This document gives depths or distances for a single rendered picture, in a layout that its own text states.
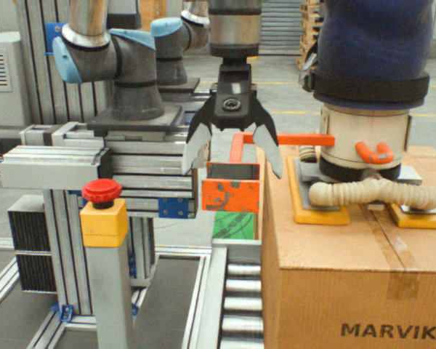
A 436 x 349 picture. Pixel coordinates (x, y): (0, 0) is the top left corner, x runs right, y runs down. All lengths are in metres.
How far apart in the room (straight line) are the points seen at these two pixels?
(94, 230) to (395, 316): 0.54
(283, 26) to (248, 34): 10.26
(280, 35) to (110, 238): 10.19
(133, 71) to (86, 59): 0.13
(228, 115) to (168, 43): 1.17
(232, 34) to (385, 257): 0.44
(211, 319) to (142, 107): 0.58
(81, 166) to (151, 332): 0.79
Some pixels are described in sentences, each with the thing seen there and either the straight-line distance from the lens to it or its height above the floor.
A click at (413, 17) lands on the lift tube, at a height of 1.32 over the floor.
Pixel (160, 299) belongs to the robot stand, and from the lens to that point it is 1.96.
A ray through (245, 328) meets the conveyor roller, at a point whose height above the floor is 0.54.
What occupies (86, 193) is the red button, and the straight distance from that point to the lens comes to 0.85.
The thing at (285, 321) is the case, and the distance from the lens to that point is 0.84.
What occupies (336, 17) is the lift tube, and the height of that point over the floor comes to 1.32.
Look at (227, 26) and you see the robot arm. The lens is 0.66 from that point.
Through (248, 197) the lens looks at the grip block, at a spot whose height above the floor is 1.08.
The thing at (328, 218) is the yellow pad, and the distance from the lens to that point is 0.91.
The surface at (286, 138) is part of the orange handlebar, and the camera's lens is 0.96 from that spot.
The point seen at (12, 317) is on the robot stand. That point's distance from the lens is 2.01.
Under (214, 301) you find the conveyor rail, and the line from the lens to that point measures 1.29.
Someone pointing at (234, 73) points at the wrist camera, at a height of 1.26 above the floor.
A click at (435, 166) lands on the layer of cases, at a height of 0.54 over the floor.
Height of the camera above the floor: 1.36
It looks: 21 degrees down
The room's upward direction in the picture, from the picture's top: straight up
